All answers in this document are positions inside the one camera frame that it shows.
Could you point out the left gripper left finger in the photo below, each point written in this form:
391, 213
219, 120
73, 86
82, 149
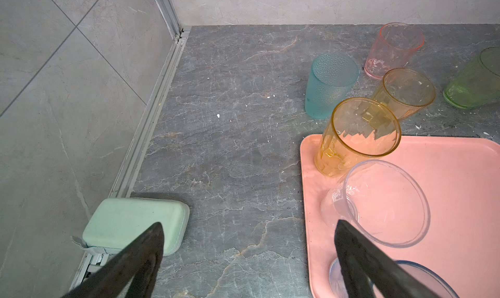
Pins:
136, 267

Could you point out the white clip device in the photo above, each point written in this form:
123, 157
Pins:
93, 260

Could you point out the pink plastic tray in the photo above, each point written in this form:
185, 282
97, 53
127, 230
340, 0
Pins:
460, 178

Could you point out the pink glass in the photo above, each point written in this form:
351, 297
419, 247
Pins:
395, 44

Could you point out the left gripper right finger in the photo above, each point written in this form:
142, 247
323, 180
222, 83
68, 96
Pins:
364, 265

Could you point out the green sponge box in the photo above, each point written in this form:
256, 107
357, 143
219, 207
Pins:
118, 221

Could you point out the teal frosted cup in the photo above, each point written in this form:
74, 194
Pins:
331, 78

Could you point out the blue tall glass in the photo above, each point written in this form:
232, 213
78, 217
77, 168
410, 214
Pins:
422, 274

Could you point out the small green glass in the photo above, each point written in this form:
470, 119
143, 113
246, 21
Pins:
477, 84

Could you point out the clear glass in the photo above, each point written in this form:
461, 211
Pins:
382, 201

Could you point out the tall amber glass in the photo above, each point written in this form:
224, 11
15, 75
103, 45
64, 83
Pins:
360, 129

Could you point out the short amber glass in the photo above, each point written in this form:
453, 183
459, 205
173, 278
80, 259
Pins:
405, 92

